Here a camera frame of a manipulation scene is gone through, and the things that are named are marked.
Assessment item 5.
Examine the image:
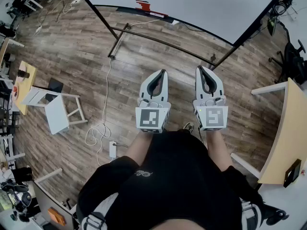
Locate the white backpack strap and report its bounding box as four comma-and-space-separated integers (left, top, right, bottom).
240, 199, 262, 230
81, 192, 119, 230

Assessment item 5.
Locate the person's black shirt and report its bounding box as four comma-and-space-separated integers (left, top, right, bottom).
77, 129, 266, 230

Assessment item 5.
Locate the person's shoe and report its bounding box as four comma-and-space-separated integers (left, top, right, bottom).
182, 121, 195, 133

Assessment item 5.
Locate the white wooden chair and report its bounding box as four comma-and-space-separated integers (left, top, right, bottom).
20, 86, 89, 136

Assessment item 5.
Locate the large whiteboard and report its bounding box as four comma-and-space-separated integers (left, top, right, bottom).
76, 0, 293, 48

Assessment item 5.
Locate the black table pedestal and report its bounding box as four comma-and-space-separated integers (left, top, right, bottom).
47, 77, 64, 93

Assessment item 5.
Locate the person's right forearm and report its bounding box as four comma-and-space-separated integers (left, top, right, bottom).
206, 129, 234, 173

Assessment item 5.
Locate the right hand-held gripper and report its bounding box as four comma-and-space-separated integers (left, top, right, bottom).
192, 65, 229, 131

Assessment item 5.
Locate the long white cable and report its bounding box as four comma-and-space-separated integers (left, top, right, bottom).
85, 19, 161, 168

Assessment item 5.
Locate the person's left forearm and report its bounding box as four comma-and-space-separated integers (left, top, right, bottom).
125, 129, 154, 168

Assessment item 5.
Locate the black tumbler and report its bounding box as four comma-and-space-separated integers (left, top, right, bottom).
16, 69, 31, 80

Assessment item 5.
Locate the yellow wooden table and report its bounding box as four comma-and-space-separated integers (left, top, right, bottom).
11, 60, 38, 116

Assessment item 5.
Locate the black thin metal pole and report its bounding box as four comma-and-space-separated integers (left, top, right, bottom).
76, 0, 292, 72

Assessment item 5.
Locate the light wooden desk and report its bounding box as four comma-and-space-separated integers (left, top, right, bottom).
230, 77, 307, 185

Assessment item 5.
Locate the orange box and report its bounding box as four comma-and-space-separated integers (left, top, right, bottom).
47, 207, 67, 227

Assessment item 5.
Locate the pink plate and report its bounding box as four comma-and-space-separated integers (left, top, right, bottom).
11, 84, 22, 100

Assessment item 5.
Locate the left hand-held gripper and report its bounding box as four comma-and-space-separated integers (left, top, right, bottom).
135, 69, 172, 135

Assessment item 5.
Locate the grey desk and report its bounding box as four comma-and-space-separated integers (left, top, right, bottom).
32, 168, 81, 230

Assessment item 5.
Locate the pink lid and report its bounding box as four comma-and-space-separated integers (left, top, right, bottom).
17, 64, 29, 81

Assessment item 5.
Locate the black office chair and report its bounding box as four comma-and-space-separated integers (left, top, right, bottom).
268, 39, 307, 86

